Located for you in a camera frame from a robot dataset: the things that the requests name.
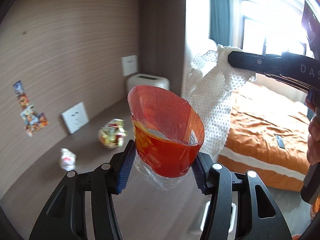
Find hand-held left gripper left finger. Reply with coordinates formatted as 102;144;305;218
29;139;137;240

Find orange label plastic bottle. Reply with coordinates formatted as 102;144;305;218
127;85;205;191

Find orange bed blanket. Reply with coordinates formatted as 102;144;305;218
216;80;313;193

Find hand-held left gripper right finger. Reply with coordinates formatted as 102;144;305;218
191;152;293;240

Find teal curtain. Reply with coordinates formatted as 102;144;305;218
209;0;232;41

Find white square bin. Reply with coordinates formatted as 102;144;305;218
200;201;237;240

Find person's right hand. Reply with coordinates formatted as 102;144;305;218
306;116;320;166

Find large white wall socket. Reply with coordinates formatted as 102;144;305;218
61;102;90;134

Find crumpled white red wrapper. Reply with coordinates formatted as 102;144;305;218
60;148;76;171

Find small white wall socket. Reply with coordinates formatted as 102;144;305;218
121;55;138;77

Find white toaster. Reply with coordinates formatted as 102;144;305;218
126;73;170;98

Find dark framed window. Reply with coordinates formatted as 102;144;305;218
239;0;308;56

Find white paper towel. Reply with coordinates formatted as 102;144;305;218
184;44;257;158

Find yellow crumpled snack wrapper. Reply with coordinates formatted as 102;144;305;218
98;119;127;148

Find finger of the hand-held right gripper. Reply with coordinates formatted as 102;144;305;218
228;51;310;91

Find colourful wall stickers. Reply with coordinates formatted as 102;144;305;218
13;80;49;137

